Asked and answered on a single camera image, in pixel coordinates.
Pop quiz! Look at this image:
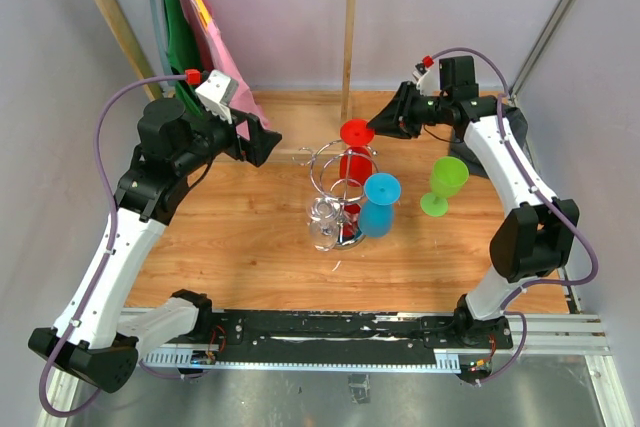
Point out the chrome wine glass rack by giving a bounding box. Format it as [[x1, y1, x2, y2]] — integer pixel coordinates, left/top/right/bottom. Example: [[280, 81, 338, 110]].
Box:
[[292, 140, 379, 250]]

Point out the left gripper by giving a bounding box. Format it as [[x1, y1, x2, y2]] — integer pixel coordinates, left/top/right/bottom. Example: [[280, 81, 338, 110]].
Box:
[[174, 103, 282, 175]]

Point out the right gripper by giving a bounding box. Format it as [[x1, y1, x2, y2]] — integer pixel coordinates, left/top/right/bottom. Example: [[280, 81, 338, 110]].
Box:
[[367, 81, 451, 139]]

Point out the pink garment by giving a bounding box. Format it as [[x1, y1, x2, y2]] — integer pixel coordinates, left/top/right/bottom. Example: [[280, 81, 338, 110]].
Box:
[[180, 0, 270, 129]]

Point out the blue wine glass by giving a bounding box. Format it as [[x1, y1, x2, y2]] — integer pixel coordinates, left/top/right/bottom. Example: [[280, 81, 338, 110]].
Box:
[[358, 172, 402, 238]]

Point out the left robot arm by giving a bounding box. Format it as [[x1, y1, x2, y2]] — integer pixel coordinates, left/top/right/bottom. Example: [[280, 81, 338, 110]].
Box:
[[28, 98, 282, 393]]

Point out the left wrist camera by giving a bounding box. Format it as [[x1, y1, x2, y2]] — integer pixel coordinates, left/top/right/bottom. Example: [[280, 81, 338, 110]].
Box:
[[195, 70, 239, 124]]

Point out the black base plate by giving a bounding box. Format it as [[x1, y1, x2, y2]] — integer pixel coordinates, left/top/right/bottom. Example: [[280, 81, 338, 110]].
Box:
[[154, 309, 515, 363]]

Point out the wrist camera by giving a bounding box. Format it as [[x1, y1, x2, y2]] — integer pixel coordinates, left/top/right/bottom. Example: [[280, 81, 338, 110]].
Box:
[[413, 55, 439, 96], [195, 70, 239, 124]]

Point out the clear wine glass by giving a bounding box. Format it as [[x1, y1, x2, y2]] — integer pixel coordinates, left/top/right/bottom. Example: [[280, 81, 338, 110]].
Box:
[[307, 196, 345, 252]]

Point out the green wine glass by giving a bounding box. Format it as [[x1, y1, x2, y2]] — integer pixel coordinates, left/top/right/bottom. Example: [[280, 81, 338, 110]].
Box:
[[420, 156, 469, 217]]

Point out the red wine glass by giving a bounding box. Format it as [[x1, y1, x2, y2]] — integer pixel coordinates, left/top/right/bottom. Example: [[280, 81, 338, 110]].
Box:
[[339, 119, 375, 186]]

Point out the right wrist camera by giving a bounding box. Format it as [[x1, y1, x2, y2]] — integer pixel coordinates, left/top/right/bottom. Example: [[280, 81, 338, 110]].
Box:
[[413, 55, 439, 96]]

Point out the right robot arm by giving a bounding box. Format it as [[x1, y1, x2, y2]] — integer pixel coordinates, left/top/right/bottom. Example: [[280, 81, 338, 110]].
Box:
[[368, 48, 579, 347]]

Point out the green garment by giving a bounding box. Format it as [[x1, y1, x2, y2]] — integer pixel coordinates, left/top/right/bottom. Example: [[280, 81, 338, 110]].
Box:
[[154, 0, 209, 116]]

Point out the grey folded cloth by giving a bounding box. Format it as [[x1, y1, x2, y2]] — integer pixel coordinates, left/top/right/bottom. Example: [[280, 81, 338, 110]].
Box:
[[448, 107, 531, 179]]

